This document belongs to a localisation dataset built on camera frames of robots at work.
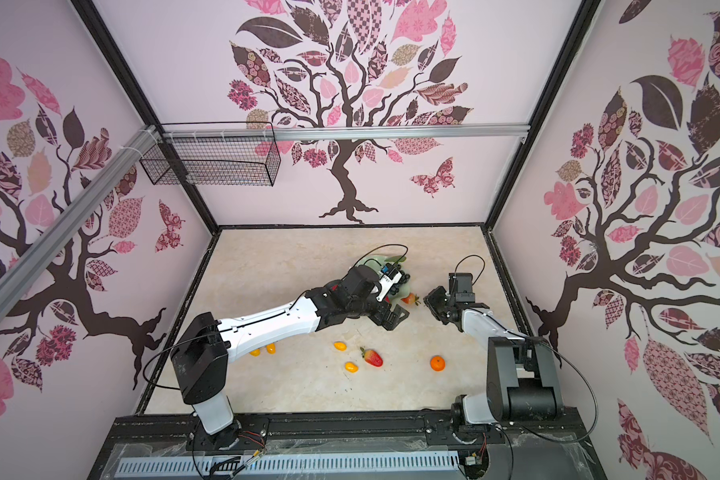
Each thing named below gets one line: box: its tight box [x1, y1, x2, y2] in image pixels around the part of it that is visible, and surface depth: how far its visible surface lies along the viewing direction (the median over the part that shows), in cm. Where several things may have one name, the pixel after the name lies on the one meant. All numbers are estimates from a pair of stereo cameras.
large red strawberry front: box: [360, 346, 383, 367], surface depth 87 cm
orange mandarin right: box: [431, 355, 445, 372], surface depth 85 cm
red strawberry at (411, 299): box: [400, 292, 421, 306], surface depth 97 cm
